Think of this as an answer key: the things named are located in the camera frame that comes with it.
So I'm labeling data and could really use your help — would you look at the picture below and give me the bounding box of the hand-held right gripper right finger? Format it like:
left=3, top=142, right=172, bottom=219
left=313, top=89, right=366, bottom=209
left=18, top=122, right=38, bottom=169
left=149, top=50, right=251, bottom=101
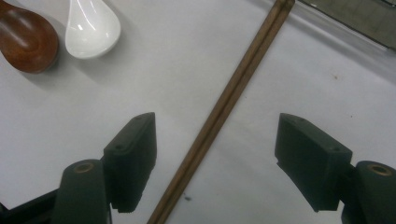
left=275, top=112, right=355, bottom=214

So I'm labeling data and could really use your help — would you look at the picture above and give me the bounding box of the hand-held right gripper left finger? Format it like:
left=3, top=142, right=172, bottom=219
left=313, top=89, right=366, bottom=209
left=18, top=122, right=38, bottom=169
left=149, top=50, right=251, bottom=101
left=103, top=111, right=158, bottom=214

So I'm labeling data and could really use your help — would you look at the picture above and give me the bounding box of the brown wooden chopstick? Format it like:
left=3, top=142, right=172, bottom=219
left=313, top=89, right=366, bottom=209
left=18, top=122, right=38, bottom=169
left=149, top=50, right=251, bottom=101
left=146, top=0, right=287, bottom=224
left=155, top=0, right=296, bottom=224

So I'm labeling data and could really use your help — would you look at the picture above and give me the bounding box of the brown wooden spoon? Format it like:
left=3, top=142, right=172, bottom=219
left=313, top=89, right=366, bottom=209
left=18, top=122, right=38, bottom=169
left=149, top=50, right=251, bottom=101
left=0, top=0, right=60, bottom=75

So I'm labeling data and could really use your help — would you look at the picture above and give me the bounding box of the white ceramic spoon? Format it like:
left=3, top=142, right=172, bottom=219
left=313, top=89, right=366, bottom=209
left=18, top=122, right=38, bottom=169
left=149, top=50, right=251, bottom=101
left=64, top=0, right=121, bottom=60

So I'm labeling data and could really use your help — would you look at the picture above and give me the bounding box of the smoky clear plastic bin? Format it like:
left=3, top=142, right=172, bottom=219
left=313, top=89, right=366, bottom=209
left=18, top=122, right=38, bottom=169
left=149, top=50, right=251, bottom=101
left=297, top=0, right=396, bottom=52

